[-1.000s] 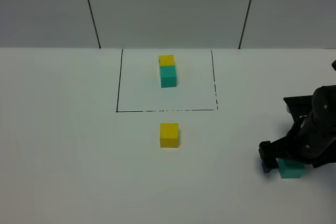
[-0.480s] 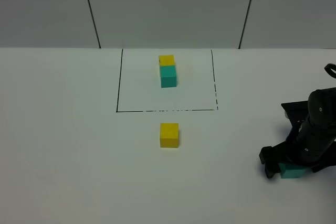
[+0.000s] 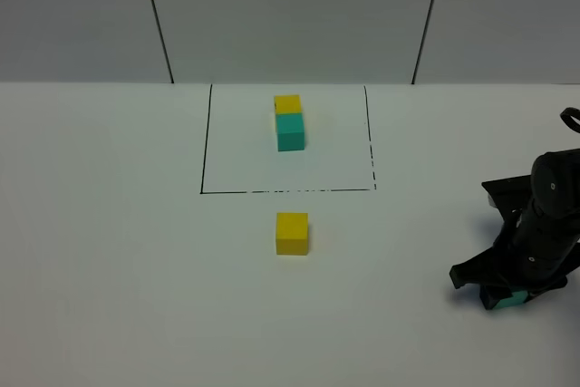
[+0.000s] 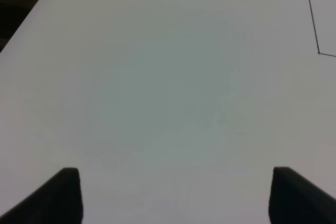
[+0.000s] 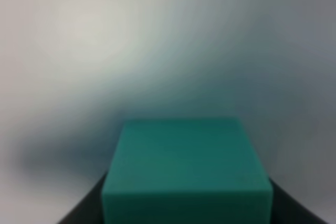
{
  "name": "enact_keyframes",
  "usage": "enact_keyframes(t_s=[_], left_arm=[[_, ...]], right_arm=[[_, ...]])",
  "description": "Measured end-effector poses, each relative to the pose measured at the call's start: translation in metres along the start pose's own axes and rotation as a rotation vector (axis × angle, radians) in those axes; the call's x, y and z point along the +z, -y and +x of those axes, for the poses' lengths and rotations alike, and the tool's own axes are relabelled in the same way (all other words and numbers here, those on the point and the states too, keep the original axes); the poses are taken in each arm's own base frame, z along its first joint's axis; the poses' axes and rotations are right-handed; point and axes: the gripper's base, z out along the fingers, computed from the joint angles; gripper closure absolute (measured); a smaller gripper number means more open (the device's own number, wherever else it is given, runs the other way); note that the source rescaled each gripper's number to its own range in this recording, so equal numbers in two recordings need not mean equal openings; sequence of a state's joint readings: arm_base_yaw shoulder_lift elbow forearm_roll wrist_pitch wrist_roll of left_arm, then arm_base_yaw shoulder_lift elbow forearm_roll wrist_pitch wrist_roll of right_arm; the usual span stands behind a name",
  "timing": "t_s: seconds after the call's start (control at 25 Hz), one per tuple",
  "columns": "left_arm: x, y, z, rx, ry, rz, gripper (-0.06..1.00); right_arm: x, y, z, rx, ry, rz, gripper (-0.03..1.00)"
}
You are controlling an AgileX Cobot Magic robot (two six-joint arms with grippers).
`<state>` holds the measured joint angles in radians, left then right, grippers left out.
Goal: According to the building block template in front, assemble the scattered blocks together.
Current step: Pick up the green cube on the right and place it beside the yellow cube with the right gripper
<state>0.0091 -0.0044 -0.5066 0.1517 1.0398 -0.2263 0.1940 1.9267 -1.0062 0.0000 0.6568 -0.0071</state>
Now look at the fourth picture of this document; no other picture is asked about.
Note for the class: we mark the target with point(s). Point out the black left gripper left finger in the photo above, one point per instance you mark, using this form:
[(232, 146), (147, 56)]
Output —
[(58, 200)]

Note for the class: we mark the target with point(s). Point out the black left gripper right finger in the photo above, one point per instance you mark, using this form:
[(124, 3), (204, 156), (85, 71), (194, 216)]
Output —
[(294, 199)]

